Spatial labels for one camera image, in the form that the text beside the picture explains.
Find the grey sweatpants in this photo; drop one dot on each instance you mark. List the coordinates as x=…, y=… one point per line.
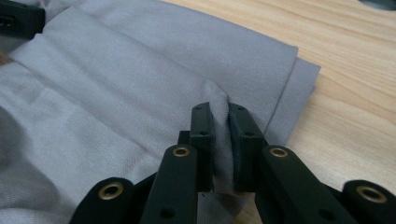
x=124, y=93

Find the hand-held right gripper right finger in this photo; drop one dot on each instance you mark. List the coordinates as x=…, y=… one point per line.
x=246, y=149

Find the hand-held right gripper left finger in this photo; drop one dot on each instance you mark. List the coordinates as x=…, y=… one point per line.
x=202, y=146

